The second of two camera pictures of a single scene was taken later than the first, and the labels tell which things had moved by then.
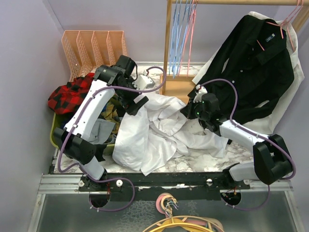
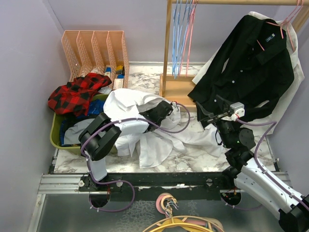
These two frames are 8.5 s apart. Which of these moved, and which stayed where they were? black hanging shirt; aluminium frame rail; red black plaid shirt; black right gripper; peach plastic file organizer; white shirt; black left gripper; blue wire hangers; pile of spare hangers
Moved: black left gripper; black right gripper; white shirt
Stayed: red black plaid shirt; blue wire hangers; black hanging shirt; pile of spare hangers; peach plastic file organizer; aluminium frame rail
